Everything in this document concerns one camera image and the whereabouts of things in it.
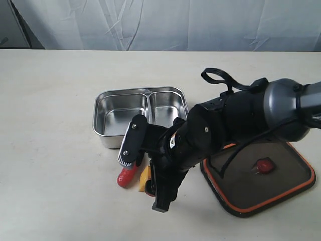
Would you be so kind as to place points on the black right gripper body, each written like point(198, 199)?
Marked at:
point(182, 146)

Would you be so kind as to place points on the yellow toy cheese wedge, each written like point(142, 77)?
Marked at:
point(145, 176)

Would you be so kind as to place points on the red toy sausage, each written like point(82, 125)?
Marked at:
point(126, 176)

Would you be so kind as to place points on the dark transparent lunchbox lid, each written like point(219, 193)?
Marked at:
point(261, 176)

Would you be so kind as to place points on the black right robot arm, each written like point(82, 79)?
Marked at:
point(283, 110)

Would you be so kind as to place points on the stainless steel lunch box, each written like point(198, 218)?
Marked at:
point(114, 109)

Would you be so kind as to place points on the grey backdrop curtain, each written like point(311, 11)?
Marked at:
point(162, 25)

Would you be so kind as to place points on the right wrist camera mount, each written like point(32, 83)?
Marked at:
point(131, 152)

